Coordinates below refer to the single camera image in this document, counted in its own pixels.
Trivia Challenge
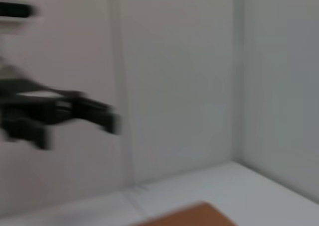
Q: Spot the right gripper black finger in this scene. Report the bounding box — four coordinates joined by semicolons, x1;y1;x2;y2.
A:
0;115;53;151
51;88;123;135

